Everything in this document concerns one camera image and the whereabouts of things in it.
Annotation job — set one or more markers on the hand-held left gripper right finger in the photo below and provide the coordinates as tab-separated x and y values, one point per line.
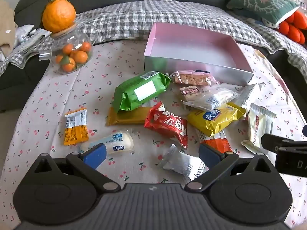
208	155

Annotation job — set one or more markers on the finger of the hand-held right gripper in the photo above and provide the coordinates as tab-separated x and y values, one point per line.
272	141

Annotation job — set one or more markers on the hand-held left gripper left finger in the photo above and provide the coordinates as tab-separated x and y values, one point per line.
94	155

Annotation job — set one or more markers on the cream snack packet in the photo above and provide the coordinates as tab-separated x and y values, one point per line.
257	127

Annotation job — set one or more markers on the white blue mochi packet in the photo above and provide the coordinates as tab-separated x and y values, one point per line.
117	140

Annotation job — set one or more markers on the orange white barcode snack packet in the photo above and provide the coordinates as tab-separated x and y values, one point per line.
75	129

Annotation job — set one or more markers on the yellow snack packet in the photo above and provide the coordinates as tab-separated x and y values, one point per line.
215	122

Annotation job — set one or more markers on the gold bar snack packet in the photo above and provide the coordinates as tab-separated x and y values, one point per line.
127	117

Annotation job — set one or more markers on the silver white snack packet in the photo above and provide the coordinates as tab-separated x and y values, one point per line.
249	95

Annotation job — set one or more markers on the red snack packet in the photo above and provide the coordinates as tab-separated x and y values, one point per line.
165	124

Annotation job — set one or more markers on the clear white pastry packet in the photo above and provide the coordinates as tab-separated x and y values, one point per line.
215	99

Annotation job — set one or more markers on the brown label clear snack packet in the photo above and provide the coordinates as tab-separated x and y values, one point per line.
189	93

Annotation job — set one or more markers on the green snack packet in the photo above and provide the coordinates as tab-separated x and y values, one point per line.
134	93

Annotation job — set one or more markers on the clear nut bar packet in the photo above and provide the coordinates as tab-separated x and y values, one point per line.
191	79

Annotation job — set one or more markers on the pink cardboard box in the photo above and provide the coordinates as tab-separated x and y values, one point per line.
191	48

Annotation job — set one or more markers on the cherry print tablecloth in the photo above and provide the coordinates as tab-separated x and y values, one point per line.
48	88

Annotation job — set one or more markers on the pile of small mandarins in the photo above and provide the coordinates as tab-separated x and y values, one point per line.
76	57

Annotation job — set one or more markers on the orange plush toy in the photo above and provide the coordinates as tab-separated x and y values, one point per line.
293	28

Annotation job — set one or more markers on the glass jar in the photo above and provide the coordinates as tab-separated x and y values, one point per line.
79	38

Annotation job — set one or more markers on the wooden jar lid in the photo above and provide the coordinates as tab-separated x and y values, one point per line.
64	31

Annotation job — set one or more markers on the green patterned cushion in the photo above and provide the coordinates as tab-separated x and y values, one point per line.
261	3

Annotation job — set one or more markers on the white paper wrapper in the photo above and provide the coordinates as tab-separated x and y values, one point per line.
25	34

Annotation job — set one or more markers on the grey checkered blanket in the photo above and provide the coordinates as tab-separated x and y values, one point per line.
134	16

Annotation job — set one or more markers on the large orange with leaves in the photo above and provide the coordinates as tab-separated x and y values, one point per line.
58	15

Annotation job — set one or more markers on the beige cloth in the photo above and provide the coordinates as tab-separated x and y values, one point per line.
6	24

